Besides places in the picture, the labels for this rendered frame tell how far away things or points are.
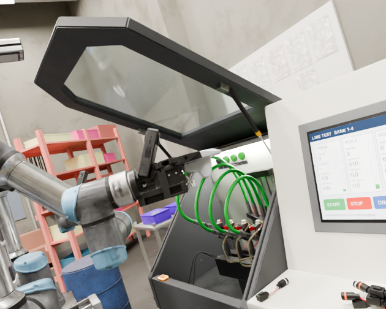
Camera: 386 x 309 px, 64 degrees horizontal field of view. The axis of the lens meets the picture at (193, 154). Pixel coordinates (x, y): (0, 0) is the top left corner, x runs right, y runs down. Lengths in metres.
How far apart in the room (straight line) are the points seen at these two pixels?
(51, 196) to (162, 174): 0.31
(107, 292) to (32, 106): 6.61
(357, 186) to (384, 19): 1.81
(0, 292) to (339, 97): 0.99
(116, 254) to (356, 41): 2.40
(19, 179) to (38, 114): 8.11
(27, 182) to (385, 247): 0.94
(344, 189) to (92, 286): 2.55
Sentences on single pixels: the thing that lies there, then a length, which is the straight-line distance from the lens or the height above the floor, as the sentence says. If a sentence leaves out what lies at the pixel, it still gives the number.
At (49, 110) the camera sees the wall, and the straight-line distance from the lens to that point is 9.03.
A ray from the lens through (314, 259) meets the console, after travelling 1.12.
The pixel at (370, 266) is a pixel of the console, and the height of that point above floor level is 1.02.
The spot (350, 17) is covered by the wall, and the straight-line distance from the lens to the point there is 2.77.
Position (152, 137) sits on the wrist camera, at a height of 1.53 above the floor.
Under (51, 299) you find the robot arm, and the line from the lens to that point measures 0.95.
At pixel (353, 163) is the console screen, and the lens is 0.99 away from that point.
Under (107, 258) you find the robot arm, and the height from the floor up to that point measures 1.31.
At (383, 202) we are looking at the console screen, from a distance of 0.97.
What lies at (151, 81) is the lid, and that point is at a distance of 1.20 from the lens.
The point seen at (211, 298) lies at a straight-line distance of 1.22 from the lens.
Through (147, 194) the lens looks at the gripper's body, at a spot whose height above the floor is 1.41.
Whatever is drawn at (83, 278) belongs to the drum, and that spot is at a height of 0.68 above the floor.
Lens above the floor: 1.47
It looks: level
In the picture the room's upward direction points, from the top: 18 degrees counter-clockwise
